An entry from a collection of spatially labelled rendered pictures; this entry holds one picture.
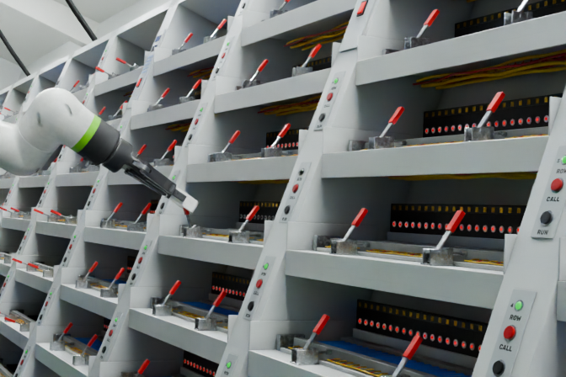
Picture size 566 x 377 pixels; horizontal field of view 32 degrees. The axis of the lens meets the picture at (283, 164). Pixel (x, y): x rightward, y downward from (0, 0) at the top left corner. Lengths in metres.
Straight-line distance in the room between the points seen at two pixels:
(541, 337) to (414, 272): 0.29
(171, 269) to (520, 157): 1.27
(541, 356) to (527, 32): 0.50
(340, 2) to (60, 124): 0.65
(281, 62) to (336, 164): 0.85
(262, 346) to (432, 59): 0.58
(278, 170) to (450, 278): 0.70
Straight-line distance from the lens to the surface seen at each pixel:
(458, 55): 1.56
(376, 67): 1.77
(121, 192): 3.10
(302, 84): 2.02
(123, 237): 2.67
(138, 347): 2.41
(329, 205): 1.79
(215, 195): 2.44
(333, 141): 1.79
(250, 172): 2.06
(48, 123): 2.12
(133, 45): 3.88
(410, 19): 1.91
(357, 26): 1.89
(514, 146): 1.33
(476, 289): 1.28
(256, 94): 2.22
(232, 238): 1.99
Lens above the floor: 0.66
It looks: 12 degrees up
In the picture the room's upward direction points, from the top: 21 degrees clockwise
